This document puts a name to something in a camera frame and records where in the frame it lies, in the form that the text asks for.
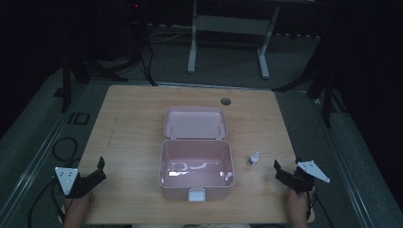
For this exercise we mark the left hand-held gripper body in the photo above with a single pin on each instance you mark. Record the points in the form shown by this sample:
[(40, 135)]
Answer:
[(73, 183)]

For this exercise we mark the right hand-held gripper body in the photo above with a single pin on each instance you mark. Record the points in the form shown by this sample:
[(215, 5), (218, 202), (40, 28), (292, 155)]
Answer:
[(306, 176)]

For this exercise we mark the small white dropper bottle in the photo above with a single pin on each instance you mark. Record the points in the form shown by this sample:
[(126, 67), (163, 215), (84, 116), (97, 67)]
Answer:
[(253, 159)]

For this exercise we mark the pink plastic storage box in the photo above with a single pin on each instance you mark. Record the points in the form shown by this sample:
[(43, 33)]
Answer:
[(196, 154)]

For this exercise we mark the person's left hand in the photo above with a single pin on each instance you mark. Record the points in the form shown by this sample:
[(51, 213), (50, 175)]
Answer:
[(83, 199)]

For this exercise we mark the person's right hand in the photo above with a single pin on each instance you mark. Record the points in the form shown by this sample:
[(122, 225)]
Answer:
[(299, 200)]

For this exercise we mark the black tripod stand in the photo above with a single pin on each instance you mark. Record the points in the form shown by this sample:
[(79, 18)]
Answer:
[(85, 68), (320, 82)]

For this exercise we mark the white metal desk frame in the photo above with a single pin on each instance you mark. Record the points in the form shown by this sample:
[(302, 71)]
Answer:
[(230, 34)]

